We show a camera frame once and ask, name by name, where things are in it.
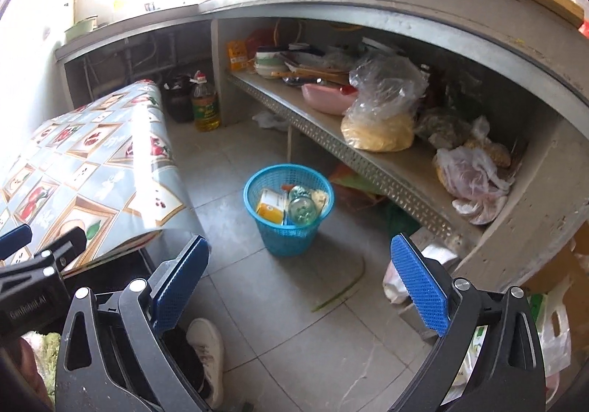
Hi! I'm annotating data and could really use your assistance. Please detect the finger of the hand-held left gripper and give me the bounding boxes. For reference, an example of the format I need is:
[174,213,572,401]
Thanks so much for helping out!
[0,224,33,262]
[9,225,88,277]

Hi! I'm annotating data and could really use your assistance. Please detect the plastic bag of yellow grain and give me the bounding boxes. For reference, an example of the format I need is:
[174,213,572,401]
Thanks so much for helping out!
[341,54,428,152]

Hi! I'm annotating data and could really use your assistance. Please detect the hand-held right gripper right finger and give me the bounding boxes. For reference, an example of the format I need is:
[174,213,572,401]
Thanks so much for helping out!
[389,232,546,412]

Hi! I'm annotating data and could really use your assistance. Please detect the orange packets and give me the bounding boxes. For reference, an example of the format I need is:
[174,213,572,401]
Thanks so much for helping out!
[225,39,247,72]

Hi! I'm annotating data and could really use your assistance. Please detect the yellow cardboard box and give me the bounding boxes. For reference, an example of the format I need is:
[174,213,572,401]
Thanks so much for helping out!
[255,189,288,225]

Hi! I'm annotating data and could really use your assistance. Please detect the black bucket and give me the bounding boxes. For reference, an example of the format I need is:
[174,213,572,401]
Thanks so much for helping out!
[161,76,196,124]

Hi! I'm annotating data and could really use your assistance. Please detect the person's black trouser leg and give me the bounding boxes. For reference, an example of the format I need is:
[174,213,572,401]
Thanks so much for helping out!
[163,328,212,399]

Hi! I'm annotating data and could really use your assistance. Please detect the pink basin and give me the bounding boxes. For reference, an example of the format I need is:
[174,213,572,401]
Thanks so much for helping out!
[301,83,360,115]

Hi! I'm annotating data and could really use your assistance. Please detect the white handled plastic bag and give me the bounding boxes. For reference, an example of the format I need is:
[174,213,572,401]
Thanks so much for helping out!
[451,288,574,404]

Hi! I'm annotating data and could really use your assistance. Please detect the brown cardboard box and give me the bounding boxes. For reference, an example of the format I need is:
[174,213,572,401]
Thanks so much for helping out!
[522,235,589,348]

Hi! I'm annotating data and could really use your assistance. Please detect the white pink plastic bag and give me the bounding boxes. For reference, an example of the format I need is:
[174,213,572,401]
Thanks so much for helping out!
[433,147,511,226]

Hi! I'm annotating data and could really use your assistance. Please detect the white shoe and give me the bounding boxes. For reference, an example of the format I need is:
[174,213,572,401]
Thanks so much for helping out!
[186,317,226,408]

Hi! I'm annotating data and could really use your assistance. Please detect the green basin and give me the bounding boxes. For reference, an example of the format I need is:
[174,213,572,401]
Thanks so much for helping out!
[63,15,99,41]

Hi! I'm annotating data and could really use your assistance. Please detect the fruit print tablecloth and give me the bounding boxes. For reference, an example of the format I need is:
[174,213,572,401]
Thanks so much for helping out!
[0,80,203,277]

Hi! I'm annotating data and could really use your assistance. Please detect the dark plastic bag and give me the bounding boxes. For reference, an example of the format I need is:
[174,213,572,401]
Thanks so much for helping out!
[416,108,475,150]

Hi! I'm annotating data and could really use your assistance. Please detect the green plastic noodle packet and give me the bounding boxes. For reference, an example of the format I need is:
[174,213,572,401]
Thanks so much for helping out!
[288,186,320,226]

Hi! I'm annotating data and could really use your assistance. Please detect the green leaf strip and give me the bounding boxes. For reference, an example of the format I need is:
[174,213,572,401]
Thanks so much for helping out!
[310,256,366,312]

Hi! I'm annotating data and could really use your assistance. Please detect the cooking oil bottle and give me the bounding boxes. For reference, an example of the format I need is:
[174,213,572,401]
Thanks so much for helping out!
[191,70,222,132]

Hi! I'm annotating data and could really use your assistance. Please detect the blue plastic basket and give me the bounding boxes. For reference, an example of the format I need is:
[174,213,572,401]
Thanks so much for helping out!
[243,163,336,257]

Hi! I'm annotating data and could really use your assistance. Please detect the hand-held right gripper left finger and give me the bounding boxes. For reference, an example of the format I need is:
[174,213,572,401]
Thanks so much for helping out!
[54,235,212,412]

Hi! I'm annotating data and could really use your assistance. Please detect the perforated metal shelf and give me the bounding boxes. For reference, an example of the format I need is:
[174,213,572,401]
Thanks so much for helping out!
[225,69,489,247]

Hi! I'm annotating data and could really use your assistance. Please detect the colourful woven bag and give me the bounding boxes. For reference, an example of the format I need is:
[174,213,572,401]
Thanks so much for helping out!
[329,163,422,238]

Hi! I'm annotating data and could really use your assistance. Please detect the white rag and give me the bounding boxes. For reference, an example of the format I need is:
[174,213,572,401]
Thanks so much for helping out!
[252,110,290,132]

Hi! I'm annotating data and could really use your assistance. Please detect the crumpled white bag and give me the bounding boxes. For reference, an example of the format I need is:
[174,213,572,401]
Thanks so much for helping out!
[383,244,461,304]

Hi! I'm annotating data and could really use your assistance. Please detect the person's left hand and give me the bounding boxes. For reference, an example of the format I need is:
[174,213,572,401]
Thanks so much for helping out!
[0,341,49,408]

